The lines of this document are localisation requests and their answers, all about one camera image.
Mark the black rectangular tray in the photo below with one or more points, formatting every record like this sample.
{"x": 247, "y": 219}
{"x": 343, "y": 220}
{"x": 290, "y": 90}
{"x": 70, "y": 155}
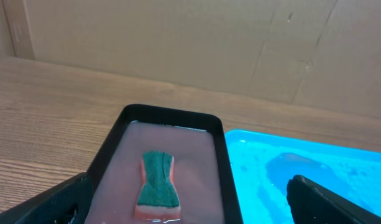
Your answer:
{"x": 202, "y": 172}

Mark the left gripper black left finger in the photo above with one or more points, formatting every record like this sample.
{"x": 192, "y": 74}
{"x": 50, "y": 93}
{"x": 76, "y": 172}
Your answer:
{"x": 67, "y": 203}

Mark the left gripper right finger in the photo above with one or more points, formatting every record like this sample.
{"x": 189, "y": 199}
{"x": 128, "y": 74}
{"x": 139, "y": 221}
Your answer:
{"x": 311, "y": 203}

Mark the teal serving tray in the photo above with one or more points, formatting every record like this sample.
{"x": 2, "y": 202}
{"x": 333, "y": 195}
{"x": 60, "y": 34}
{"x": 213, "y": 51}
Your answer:
{"x": 262, "y": 165}

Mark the green and orange sponge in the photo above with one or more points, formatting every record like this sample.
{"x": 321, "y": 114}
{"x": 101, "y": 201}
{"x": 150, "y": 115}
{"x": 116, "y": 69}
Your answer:
{"x": 158, "y": 199}

